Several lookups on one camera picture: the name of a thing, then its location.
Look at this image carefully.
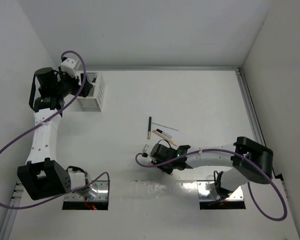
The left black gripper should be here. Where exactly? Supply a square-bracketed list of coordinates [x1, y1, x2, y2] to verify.
[54, 65, 93, 98]

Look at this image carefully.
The thin clear silver stick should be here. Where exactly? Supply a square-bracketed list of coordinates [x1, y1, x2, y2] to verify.
[152, 122, 180, 132]

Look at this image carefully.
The dark green gold mascara tube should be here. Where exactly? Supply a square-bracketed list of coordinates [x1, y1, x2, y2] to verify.
[147, 116, 152, 140]

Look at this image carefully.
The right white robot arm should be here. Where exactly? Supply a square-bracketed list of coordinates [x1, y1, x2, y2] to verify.
[150, 136, 274, 201]

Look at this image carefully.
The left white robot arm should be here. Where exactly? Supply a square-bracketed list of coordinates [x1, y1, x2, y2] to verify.
[17, 66, 93, 200]

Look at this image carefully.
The gold makeup pencil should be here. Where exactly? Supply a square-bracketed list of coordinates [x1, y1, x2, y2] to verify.
[152, 130, 178, 147]

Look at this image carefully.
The black white eyeliner pen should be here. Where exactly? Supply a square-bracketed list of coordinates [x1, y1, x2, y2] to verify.
[156, 128, 172, 139]

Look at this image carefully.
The white slotted organizer box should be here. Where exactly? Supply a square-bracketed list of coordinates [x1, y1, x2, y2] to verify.
[76, 71, 106, 112]

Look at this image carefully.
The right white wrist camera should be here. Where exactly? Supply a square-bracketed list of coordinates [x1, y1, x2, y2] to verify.
[142, 144, 151, 158]

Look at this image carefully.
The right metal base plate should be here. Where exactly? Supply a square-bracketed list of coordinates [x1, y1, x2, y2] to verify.
[197, 180, 244, 202]

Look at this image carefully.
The metal base plate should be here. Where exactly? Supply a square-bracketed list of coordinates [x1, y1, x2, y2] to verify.
[63, 181, 109, 203]
[197, 180, 244, 202]

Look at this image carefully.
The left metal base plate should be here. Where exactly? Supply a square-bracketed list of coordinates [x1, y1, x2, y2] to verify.
[63, 181, 109, 203]

